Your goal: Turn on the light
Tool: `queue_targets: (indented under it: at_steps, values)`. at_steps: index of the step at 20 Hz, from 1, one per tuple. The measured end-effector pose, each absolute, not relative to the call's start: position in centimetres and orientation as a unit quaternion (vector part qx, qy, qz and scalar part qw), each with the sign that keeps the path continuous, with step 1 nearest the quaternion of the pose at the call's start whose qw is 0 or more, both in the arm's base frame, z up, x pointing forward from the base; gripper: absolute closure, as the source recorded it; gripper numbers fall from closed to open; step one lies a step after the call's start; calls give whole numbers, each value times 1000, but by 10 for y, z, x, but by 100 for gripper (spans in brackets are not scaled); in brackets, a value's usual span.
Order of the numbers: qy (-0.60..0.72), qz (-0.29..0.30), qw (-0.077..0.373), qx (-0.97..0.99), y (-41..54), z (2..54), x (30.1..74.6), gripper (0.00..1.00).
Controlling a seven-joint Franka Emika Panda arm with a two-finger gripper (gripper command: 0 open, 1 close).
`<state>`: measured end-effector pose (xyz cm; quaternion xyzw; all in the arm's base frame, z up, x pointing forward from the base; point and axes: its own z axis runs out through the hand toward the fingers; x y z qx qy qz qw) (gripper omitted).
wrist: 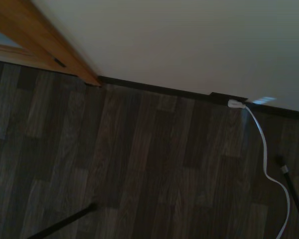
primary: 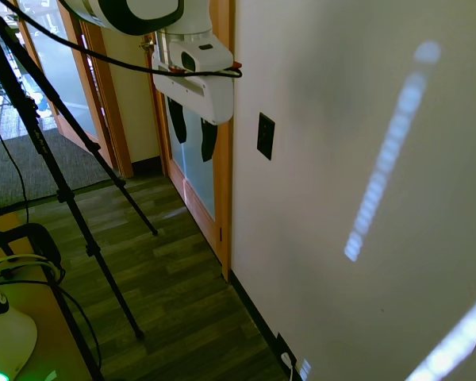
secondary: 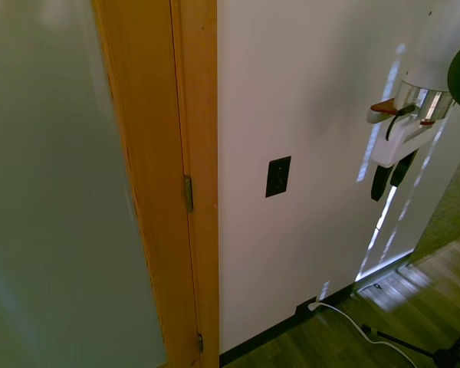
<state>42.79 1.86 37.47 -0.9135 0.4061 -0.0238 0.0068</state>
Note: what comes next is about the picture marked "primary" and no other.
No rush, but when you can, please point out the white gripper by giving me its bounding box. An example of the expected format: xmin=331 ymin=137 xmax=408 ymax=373
xmin=151 ymin=52 xmax=235 ymax=163

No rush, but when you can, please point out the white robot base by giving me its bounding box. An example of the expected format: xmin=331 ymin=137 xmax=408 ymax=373
xmin=0 ymin=273 xmax=38 ymax=381

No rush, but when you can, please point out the wooden frosted glass door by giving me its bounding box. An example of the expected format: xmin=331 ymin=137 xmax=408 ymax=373
xmin=140 ymin=0 xmax=236 ymax=281

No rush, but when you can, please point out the wooden framed glass partition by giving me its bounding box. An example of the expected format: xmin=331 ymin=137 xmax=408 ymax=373
xmin=7 ymin=0 xmax=135 ymax=179

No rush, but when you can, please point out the grey carpet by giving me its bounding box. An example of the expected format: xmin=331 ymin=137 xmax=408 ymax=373
xmin=0 ymin=127 xmax=122 ymax=211

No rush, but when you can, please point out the black baseboard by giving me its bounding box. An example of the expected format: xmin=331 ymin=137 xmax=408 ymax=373
xmin=228 ymin=276 xmax=302 ymax=381

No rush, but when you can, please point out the black clamp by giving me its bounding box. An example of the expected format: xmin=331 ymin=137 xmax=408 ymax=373
xmin=0 ymin=222 xmax=63 ymax=287

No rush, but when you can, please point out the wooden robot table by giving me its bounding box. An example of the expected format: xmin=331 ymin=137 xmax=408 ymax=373
xmin=0 ymin=209 xmax=104 ymax=381

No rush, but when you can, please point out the black wall light switch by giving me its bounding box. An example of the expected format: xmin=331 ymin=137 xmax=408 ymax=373
xmin=256 ymin=112 xmax=276 ymax=161

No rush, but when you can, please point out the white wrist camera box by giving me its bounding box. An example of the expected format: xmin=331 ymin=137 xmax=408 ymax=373
xmin=155 ymin=29 xmax=233 ymax=77

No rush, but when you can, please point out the black camera tripod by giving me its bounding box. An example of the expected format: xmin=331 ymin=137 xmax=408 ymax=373
xmin=0 ymin=6 xmax=159 ymax=381

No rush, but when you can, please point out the black wall outlet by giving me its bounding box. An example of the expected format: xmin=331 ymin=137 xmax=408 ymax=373
xmin=275 ymin=332 xmax=298 ymax=368

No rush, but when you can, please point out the white plug with cord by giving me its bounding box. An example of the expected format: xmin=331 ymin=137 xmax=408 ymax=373
xmin=280 ymin=352 xmax=297 ymax=381

